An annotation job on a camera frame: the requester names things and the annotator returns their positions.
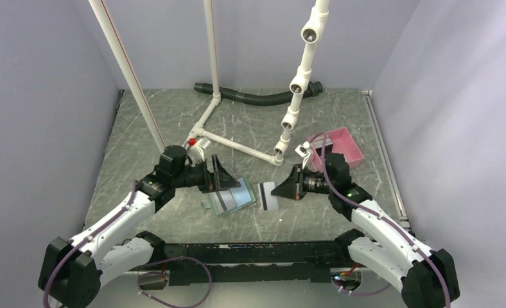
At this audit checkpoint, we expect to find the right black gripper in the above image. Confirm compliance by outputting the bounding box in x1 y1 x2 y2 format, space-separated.
271 163 335 200

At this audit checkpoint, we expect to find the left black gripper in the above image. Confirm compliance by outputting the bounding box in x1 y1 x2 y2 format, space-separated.
173 154 240 194

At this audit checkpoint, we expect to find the credit card with black stripe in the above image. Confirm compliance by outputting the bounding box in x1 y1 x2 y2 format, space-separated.
215 191 237 213

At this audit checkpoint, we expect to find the white card with black stripe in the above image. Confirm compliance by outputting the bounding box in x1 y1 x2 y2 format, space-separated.
257 182 279 211

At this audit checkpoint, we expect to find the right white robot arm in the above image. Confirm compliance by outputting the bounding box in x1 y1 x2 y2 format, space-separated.
270 153 460 307

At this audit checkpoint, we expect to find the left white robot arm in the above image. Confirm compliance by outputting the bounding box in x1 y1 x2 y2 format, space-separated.
38 145 241 307

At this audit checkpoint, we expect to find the pink plastic card tray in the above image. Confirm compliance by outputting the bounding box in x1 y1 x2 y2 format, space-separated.
307 127 364 171

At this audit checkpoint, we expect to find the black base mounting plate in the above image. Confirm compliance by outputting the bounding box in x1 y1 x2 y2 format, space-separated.
125 231 375 286

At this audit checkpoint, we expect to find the black corrugated hose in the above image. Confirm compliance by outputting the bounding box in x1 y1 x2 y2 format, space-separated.
193 81 324 107

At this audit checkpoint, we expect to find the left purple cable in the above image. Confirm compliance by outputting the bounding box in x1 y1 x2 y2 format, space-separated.
42 180 212 308

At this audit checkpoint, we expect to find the white PVC pipe frame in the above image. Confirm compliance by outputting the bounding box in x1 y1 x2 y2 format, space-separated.
89 0 329 166

